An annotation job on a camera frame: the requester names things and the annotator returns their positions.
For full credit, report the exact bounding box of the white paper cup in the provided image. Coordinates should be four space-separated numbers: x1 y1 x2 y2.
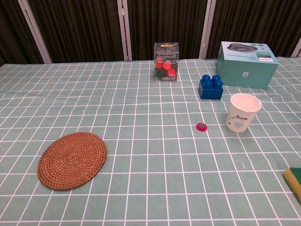
226 93 262 134

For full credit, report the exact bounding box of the round woven rattan coaster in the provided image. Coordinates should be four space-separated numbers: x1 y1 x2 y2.
37 132 108 191

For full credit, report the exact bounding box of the yellow green sponge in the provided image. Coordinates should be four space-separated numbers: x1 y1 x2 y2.
283 167 301 199

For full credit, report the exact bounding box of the teal cardboard product box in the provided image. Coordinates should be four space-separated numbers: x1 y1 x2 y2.
216 41 280 90

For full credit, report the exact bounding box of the clear box with red caps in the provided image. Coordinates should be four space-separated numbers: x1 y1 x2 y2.
153 42 181 82

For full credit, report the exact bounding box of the blue toy building block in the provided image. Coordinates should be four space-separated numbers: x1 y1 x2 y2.
199 74 224 101

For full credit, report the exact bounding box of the green checked tablecloth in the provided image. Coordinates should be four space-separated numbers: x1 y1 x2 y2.
0 56 301 226

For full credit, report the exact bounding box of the dark folding screen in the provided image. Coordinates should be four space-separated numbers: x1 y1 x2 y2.
0 0 301 67

